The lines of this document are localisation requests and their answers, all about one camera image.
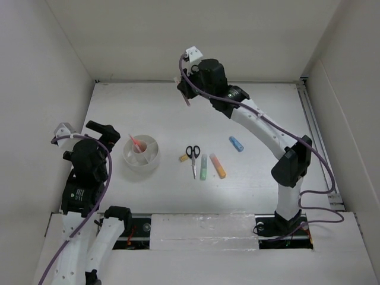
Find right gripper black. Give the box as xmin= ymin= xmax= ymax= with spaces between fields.
xmin=177 ymin=65 xmax=213 ymax=101

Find purple red marker pen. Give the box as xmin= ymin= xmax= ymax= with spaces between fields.
xmin=174 ymin=77 xmax=191 ymax=107

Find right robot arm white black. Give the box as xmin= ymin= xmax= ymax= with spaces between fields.
xmin=177 ymin=59 xmax=312 ymax=236

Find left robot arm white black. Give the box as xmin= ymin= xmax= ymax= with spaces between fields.
xmin=39 ymin=121 xmax=132 ymax=284

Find white round divided organizer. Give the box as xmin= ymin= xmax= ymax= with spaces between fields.
xmin=123 ymin=135 xmax=160 ymax=173

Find small yellow eraser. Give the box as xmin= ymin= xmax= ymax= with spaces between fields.
xmin=179 ymin=154 xmax=189 ymax=162

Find green highlighter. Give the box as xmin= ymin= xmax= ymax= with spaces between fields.
xmin=200 ymin=154 xmax=208 ymax=181

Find orange yellow highlighter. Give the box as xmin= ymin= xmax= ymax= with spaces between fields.
xmin=209 ymin=153 xmax=226 ymax=179

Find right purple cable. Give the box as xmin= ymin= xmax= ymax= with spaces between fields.
xmin=178 ymin=55 xmax=345 ymax=242

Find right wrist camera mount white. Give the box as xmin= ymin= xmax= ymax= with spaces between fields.
xmin=183 ymin=46 xmax=203 ymax=64

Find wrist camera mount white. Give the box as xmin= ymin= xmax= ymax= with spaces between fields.
xmin=54 ymin=122 xmax=76 ymax=150
xmin=183 ymin=46 xmax=203 ymax=64

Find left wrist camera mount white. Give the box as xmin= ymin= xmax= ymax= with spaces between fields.
xmin=54 ymin=122 xmax=76 ymax=150

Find black handled scissors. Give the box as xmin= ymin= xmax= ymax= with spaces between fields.
xmin=186 ymin=145 xmax=201 ymax=179

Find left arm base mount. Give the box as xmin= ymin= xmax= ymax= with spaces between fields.
xmin=113 ymin=214 xmax=151 ymax=250

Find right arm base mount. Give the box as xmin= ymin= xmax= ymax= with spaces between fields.
xmin=252 ymin=214 xmax=314 ymax=250

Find aluminium rail right side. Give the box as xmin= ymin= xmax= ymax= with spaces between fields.
xmin=296 ymin=77 xmax=346 ymax=212

